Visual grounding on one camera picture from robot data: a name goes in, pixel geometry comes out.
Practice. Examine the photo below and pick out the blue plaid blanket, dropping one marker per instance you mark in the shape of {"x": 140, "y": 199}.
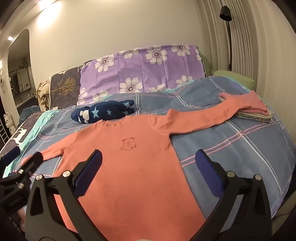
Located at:
{"x": 231, "y": 143}

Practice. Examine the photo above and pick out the orange long-sleeve shirt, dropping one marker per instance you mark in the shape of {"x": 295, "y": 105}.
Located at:
{"x": 134, "y": 166}

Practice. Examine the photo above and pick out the white cat figurine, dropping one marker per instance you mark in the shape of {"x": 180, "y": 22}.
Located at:
{"x": 8, "y": 121}

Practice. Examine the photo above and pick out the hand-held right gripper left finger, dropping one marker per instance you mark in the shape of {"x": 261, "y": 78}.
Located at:
{"x": 89, "y": 172}

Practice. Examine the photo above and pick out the black floor lamp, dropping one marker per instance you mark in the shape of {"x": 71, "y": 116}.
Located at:
{"x": 225, "y": 12}

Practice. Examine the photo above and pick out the navy star print garment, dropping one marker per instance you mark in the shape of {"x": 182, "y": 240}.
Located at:
{"x": 101, "y": 112}

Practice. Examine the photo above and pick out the stack of folded clothes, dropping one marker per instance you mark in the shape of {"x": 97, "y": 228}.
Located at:
{"x": 259, "y": 109}

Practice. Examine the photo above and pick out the blue knitted cushion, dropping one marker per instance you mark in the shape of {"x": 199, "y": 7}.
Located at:
{"x": 27, "y": 112}

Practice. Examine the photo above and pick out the beige crumpled cloth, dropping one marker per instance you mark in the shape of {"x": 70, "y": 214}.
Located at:
{"x": 44, "y": 95}

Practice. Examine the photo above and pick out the arched wall mirror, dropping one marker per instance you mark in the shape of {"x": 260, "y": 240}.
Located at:
{"x": 19, "y": 76}

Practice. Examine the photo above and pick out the grey tree print cushion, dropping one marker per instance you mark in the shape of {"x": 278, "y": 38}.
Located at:
{"x": 67, "y": 85}

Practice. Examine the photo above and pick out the green pillow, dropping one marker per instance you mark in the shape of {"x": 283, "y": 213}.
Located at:
{"x": 233, "y": 76}

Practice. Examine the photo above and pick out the grey deer print bedding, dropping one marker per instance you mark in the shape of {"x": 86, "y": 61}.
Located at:
{"x": 19, "y": 136}

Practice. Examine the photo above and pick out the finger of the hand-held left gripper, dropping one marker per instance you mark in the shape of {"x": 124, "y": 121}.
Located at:
{"x": 11, "y": 154}
{"x": 34, "y": 160}

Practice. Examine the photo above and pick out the white curtain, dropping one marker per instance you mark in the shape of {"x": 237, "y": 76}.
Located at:
{"x": 261, "y": 46}

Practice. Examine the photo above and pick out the teal blanket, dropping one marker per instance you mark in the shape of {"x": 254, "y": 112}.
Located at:
{"x": 34, "y": 133}

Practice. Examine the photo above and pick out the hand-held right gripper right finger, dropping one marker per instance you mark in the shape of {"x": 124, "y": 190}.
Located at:
{"x": 207, "y": 172}

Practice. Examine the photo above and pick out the purple floral pillow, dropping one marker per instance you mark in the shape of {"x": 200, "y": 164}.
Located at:
{"x": 138, "y": 71}

